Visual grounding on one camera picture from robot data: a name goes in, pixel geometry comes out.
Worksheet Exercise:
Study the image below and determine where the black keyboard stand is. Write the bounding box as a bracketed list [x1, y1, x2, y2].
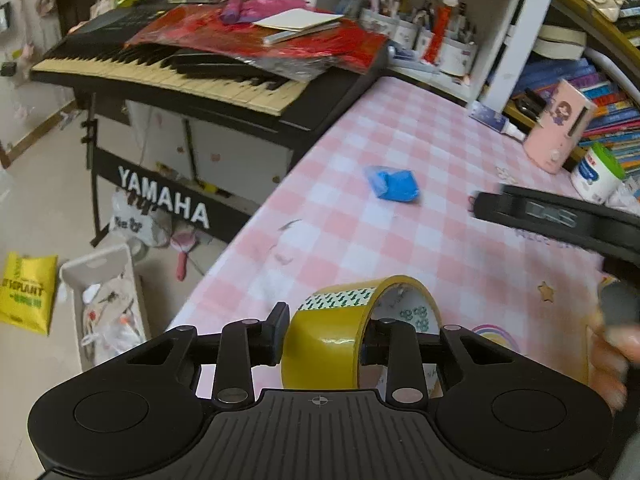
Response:
[82, 92, 251, 248]

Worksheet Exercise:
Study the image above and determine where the yellow plastic bag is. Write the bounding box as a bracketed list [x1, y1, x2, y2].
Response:
[0, 252, 59, 336]

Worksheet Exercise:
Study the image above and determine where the pink checkered tablecloth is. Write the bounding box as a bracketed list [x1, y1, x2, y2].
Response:
[165, 76, 640, 392]

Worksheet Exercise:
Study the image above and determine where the grey booklet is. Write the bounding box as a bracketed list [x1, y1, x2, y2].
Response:
[262, 27, 313, 46]

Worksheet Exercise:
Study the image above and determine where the black electronic keyboard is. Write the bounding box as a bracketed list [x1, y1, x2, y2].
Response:
[30, 2, 391, 151]

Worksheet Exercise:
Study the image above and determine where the gold tape roll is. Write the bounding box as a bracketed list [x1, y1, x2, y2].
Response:
[281, 275, 442, 391]

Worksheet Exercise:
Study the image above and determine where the white cabinet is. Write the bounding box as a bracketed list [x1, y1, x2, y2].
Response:
[125, 100, 296, 202]

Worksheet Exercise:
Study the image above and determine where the small glue bottle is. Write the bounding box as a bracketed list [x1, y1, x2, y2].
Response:
[467, 101, 527, 142]

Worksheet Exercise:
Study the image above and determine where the white jar green lid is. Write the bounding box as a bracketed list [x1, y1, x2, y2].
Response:
[570, 142, 626, 204]

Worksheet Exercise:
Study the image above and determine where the pink plastic bag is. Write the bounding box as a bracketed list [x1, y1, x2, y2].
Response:
[220, 0, 313, 26]

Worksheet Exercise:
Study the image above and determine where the printed white plastic bag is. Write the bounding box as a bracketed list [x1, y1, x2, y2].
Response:
[109, 187, 173, 248]

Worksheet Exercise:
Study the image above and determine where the blue plastic packet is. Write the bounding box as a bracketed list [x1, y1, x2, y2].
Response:
[364, 165, 421, 204]

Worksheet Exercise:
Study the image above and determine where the red plastic sheet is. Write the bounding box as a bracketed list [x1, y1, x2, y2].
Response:
[125, 4, 388, 81]

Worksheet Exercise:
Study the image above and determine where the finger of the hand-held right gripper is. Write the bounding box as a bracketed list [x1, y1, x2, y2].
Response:
[472, 185, 522, 229]

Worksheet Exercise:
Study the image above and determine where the thick white book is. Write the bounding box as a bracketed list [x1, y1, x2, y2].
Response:
[532, 25, 588, 61]

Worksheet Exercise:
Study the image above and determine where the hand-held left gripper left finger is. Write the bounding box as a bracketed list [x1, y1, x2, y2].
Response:
[125, 302, 291, 406]

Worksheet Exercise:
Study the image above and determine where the wooden bookshelf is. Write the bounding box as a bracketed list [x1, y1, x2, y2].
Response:
[480, 0, 640, 186]

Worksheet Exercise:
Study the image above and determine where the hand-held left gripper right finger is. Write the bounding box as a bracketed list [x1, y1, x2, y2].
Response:
[361, 319, 508, 403]

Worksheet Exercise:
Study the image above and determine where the white shelf unit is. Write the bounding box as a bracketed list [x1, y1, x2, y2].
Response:
[110, 0, 528, 106]

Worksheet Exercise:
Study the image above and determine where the pink hairbrush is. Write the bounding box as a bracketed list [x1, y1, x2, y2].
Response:
[170, 232, 199, 283]

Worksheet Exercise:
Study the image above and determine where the white plastic basket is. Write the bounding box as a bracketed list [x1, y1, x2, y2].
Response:
[60, 244, 151, 373]

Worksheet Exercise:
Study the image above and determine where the pink cartoon dispenser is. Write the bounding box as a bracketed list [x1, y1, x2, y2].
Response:
[523, 79, 597, 176]

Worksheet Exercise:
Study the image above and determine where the person's right hand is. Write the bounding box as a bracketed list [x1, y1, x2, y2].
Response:
[590, 317, 640, 413]

